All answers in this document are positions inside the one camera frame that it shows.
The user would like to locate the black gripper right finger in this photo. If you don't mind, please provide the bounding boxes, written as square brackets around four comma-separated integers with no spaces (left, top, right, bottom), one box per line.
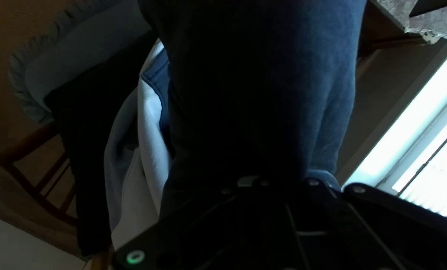
[283,178,447,270]

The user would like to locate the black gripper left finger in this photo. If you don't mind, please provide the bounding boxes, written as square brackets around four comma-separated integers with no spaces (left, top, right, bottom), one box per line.
[109,175,265,270]

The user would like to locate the dark blue sausage pillow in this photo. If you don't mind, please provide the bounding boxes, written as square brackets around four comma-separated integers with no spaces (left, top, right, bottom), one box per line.
[139,0,365,187]

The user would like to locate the white window blinds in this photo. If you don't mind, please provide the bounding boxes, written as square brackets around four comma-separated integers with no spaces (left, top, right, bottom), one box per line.
[337,43,447,218]

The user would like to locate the blue and white jacket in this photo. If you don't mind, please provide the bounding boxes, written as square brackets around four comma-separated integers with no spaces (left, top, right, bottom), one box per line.
[103,41,172,250]

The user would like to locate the wooden chair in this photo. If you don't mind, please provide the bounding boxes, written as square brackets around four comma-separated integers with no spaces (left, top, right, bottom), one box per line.
[0,125,110,270]

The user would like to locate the light blue seat cushion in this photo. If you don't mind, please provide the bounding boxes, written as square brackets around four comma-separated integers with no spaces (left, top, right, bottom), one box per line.
[8,0,149,125]

